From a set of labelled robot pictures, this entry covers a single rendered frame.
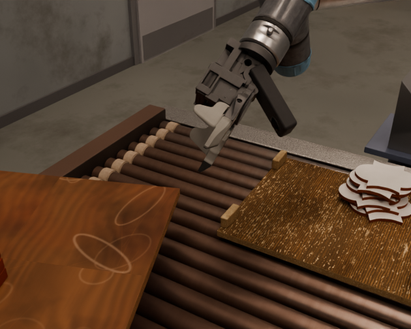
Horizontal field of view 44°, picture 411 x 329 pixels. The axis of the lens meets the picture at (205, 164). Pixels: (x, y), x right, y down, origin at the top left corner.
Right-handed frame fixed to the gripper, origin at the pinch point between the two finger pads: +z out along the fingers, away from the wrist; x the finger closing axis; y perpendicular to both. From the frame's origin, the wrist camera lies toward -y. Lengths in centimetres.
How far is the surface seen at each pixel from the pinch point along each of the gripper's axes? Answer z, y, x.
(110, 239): 16.6, 8.1, -13.6
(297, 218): -8.1, -20.9, -32.1
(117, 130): -11, 30, -61
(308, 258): -0.1, -25.2, -23.1
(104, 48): -116, 139, -309
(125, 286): 21.7, 1.0, -5.5
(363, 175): -24.3, -29.1, -32.4
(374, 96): -183, -64, -283
